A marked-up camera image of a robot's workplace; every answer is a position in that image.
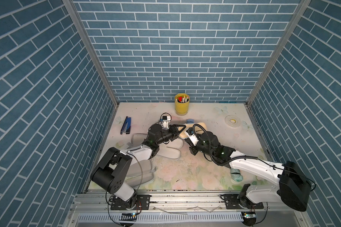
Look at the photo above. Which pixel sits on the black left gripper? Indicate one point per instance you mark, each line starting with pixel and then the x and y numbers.
pixel 172 131

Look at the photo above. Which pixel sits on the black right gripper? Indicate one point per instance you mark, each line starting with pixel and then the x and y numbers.
pixel 192 148

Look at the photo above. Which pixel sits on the light blue umbrella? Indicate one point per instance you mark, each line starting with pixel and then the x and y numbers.
pixel 190 121

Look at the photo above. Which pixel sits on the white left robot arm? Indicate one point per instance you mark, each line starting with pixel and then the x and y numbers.
pixel 111 170

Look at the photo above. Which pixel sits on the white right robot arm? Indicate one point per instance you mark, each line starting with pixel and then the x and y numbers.
pixel 286 182

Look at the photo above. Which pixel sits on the grey open umbrella case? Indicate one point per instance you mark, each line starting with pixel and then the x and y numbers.
pixel 137 139

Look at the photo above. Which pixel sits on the yellow pen cup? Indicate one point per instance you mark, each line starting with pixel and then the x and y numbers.
pixel 181 109

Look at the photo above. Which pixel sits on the markers in cup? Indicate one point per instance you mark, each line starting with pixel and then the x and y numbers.
pixel 182 99

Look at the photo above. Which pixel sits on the clear tape roll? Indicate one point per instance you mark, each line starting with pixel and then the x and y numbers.
pixel 232 121

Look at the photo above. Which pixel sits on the blue black stapler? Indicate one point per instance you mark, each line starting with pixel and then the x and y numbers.
pixel 126 127

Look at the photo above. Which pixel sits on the grey open case front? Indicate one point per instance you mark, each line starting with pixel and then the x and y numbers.
pixel 140 174

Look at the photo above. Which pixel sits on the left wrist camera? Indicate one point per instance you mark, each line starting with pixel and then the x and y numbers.
pixel 165 120

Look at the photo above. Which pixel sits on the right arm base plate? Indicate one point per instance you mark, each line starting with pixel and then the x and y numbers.
pixel 235 201

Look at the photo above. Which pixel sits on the aluminium front rail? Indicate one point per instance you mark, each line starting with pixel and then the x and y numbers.
pixel 181 209

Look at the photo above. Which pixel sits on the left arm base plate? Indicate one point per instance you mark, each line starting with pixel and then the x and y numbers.
pixel 130 202

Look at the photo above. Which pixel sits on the aluminium corner post right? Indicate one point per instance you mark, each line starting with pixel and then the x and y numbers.
pixel 296 17

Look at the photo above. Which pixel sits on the aluminium corner post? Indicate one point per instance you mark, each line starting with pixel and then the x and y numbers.
pixel 296 17
pixel 74 15

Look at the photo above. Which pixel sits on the aluminium corner post left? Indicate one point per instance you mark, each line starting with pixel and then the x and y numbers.
pixel 74 15

